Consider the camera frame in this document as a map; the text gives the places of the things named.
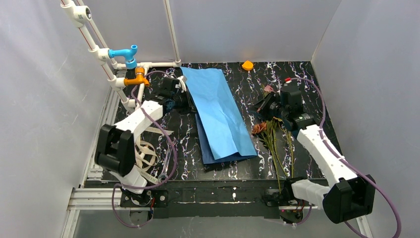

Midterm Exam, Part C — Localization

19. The brown pink fake flower bunch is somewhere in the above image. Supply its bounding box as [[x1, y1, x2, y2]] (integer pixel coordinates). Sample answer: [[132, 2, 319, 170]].
[[252, 85, 284, 191]]

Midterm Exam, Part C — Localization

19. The yellow fake flower bunch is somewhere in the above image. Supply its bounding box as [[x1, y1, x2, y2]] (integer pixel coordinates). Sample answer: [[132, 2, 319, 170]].
[[272, 117, 295, 178]]

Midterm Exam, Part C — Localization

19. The blue wrapping paper sheet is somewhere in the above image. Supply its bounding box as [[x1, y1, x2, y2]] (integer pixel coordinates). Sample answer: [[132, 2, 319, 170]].
[[181, 67, 257, 165]]

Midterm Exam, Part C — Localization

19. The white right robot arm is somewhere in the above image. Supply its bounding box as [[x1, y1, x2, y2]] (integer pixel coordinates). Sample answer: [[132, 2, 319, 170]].
[[254, 85, 375, 224]]

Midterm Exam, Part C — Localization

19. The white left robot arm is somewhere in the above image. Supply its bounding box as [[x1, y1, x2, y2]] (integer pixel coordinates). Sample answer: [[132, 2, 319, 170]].
[[94, 76, 195, 194]]

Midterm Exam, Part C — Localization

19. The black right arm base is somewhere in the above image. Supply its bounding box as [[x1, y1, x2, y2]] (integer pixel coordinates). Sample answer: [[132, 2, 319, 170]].
[[262, 189, 313, 227]]

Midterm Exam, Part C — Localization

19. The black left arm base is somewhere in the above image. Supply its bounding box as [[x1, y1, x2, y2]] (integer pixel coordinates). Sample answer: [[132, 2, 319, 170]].
[[119, 188, 169, 222]]

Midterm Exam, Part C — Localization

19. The orange plastic tap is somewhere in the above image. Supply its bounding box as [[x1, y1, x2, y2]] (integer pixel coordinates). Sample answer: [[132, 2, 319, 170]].
[[123, 67, 150, 87]]

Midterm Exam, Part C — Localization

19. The orange plastic piece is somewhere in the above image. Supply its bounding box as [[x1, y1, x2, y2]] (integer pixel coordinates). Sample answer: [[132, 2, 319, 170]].
[[241, 60, 254, 71]]

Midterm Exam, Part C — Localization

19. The blue plastic tap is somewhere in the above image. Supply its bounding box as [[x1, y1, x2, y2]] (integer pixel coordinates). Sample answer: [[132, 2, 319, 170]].
[[108, 45, 138, 69]]

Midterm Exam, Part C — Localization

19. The cream printed ribbon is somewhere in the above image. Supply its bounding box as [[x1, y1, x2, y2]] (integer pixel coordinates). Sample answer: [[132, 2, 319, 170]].
[[134, 137, 161, 184]]

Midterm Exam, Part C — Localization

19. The silver open-end wrench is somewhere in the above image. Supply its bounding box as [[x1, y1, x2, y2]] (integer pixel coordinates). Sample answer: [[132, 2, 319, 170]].
[[158, 146, 172, 181]]

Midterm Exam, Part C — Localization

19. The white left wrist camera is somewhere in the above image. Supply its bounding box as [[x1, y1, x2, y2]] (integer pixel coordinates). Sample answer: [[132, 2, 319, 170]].
[[177, 75, 187, 93]]

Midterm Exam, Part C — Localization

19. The white pvc pipe frame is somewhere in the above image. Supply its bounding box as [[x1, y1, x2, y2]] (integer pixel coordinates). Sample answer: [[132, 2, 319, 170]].
[[60, 0, 181, 113]]

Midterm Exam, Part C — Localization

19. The aluminium extrusion frame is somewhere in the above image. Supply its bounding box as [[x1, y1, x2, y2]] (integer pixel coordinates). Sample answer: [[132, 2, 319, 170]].
[[60, 88, 132, 238]]

